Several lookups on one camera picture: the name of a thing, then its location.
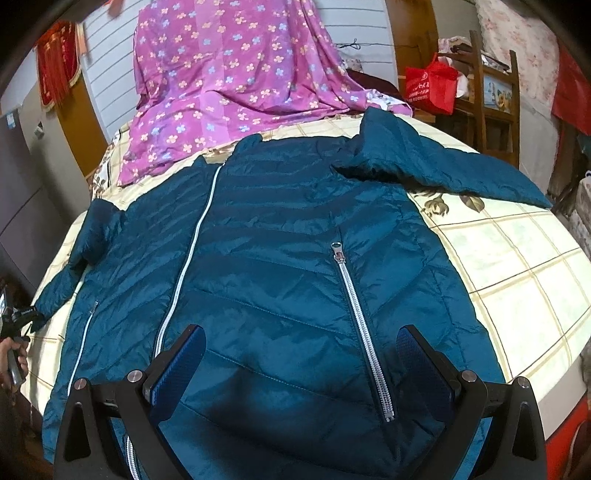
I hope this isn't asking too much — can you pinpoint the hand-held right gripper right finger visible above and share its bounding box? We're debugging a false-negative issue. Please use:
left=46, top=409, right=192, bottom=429
left=396, top=324, right=548, bottom=480

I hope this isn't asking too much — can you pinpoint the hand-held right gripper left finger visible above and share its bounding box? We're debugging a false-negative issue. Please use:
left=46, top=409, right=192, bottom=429
left=54, top=324, right=207, bottom=480

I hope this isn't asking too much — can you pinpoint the teal quilted puffer jacket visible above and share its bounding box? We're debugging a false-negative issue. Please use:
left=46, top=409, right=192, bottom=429
left=32, top=108, right=553, bottom=480

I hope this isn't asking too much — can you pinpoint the person's left hand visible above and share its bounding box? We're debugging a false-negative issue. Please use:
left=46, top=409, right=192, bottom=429
left=0, top=338, right=29, bottom=394

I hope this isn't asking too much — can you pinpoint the grey cabinet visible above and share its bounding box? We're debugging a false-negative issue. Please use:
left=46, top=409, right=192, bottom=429
left=0, top=78, right=93, bottom=287

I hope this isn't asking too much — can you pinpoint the cream floral plaid bed sheet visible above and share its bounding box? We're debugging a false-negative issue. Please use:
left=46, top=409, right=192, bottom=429
left=25, top=111, right=591, bottom=444

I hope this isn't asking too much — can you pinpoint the red gold-fringed hanging cloth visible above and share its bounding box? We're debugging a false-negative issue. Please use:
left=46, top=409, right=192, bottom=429
left=37, top=21, right=84, bottom=109

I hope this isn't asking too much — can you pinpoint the red shopping bag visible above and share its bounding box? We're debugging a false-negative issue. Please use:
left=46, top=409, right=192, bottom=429
left=405, top=53, right=460, bottom=116

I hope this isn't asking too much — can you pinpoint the wooden chair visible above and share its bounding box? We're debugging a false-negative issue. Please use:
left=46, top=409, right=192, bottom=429
left=434, top=30, right=520, bottom=169

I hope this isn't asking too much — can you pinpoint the purple floral cloth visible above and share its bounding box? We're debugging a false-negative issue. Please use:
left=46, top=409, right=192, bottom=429
left=117, top=0, right=414, bottom=188

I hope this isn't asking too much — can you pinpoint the plain red cloth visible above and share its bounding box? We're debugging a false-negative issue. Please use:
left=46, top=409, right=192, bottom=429
left=551, top=37, right=591, bottom=134

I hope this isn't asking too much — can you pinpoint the pale pink cloth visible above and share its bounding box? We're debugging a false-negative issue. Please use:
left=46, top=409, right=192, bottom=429
left=438, top=36, right=476, bottom=99

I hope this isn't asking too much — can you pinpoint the pink floral curtain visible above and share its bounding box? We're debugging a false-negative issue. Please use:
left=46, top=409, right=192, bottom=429
left=475, top=0, right=561, bottom=100

